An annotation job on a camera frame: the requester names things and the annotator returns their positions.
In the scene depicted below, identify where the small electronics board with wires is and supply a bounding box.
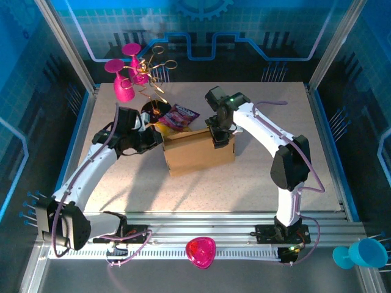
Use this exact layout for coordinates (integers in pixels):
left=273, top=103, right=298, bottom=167
left=279, top=245, right=299, bottom=264
left=105, top=242, right=130, bottom=258

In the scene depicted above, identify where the aluminium frame post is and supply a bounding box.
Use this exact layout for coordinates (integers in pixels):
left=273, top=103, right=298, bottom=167
left=306, top=0, right=369, bottom=93
left=34, top=0, right=99, bottom=94

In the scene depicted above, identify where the aluminium table side rail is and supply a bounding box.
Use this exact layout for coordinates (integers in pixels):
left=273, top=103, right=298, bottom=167
left=305, top=82, right=357, bottom=221
left=51, top=84, right=101, bottom=221

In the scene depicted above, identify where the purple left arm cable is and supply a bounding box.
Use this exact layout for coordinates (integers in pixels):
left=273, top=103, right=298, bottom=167
left=51, top=102, right=153, bottom=268

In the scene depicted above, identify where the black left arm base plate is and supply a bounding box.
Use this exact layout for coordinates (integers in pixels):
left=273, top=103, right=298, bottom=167
left=90, top=223, right=150, bottom=245

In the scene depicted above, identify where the white slotted cable duct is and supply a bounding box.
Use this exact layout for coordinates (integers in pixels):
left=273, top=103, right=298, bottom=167
left=46, top=247, right=282, bottom=261

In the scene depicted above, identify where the pink plastic goblet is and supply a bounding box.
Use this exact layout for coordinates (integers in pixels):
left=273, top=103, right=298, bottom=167
left=122, top=43, right=151, bottom=87
left=104, top=58, right=136, bottom=103

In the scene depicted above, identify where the pink triangular plastic bowl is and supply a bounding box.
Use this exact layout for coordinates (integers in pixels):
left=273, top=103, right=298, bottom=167
left=185, top=236, right=217, bottom=270

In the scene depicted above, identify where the purple and yellow snack bag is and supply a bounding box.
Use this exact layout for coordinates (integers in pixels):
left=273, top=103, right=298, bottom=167
left=156, top=104, right=201, bottom=137

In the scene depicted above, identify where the gold wire rack black base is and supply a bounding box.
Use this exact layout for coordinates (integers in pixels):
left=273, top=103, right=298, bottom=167
left=122, top=45, right=179, bottom=123

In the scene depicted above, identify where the aluminium frame rail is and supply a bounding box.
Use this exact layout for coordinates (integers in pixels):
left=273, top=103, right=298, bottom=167
left=35, top=211, right=368, bottom=249

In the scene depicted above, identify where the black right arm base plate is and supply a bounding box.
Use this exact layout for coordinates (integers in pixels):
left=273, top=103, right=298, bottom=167
left=254, top=223, right=312, bottom=245

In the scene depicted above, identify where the brown cardboard paper box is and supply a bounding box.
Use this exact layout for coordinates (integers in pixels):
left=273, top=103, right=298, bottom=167
left=161, top=128, right=236, bottom=178

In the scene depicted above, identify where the blue plastic goblet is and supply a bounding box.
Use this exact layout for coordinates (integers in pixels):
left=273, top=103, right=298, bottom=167
left=332, top=237, right=389, bottom=270

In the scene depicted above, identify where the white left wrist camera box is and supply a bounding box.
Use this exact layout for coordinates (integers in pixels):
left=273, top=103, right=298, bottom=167
left=134, top=110, right=152, bottom=132

